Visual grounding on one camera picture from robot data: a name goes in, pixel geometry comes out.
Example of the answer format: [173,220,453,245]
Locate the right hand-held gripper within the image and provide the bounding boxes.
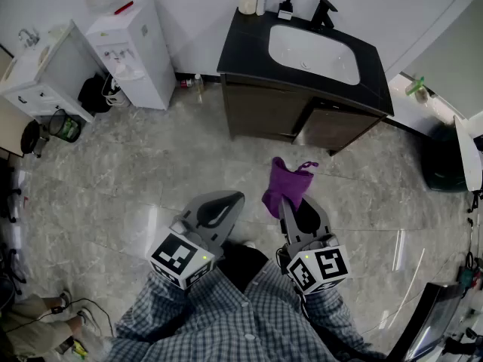
[278,195,352,296]

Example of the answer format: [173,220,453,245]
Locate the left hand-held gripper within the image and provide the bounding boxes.
[149,191,246,290]

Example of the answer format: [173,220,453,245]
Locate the purple cloth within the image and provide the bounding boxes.
[261,156,320,220]

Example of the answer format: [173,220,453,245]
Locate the person's left forearm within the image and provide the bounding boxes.
[124,271,201,327]

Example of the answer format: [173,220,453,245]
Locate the person's right forearm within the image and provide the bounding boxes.
[300,277,363,339]

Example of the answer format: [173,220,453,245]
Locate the dark vanity cabinet black top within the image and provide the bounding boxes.
[217,8,395,157]

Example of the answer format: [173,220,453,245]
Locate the white cabinet with sink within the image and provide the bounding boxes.
[0,20,105,124]

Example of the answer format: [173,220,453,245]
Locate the person's black trousers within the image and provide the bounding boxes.
[217,241,271,293]

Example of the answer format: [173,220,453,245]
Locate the person's checked shirt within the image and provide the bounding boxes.
[107,260,388,362]

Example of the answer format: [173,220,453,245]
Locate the dark green tub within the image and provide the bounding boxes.
[420,122,471,192]

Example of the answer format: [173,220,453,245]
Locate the white basket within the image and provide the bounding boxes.
[101,74,131,108]

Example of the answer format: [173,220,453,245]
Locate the black monitor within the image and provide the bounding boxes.
[384,281,469,362]

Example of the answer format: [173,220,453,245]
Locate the white water dispenser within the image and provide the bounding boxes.
[85,0,177,111]

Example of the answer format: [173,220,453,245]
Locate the teal device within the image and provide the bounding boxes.
[458,268,476,290]

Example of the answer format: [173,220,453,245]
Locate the white sink basin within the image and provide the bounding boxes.
[268,23,361,87]

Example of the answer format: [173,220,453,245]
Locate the green spray bottle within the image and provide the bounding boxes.
[405,76,429,101]

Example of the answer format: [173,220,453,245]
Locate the white panel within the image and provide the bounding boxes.
[454,115,483,192]

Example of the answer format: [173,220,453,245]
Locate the black mesh waste bin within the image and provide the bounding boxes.
[48,109,82,143]

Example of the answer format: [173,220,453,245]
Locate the black round stool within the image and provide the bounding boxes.
[20,120,50,158]

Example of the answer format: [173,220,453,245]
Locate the black faucet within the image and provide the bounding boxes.
[309,0,339,33]

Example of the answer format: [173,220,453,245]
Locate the black pump bottle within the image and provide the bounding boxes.
[277,0,294,21]

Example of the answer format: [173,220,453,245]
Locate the chrome faucet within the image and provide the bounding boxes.
[17,28,41,48]

